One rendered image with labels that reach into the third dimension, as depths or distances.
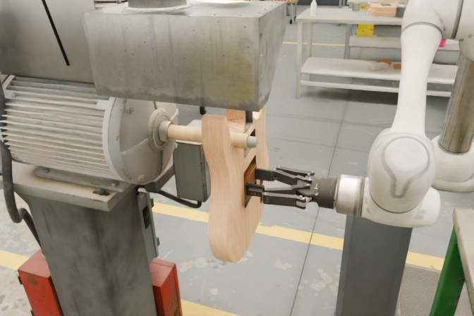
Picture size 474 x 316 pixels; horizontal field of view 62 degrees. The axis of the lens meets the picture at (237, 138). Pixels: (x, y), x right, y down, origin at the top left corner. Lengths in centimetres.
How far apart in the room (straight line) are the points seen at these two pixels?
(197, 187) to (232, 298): 107
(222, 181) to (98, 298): 55
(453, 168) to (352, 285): 69
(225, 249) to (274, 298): 129
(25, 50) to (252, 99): 52
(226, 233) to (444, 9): 79
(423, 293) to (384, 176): 164
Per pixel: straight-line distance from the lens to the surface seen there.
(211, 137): 75
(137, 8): 68
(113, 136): 81
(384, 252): 173
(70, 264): 119
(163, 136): 87
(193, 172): 116
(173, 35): 62
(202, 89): 63
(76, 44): 85
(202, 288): 222
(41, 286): 134
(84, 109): 88
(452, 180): 157
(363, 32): 770
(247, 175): 95
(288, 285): 223
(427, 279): 242
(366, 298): 192
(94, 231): 105
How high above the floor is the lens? 162
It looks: 26 degrees down
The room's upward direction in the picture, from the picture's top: 2 degrees counter-clockwise
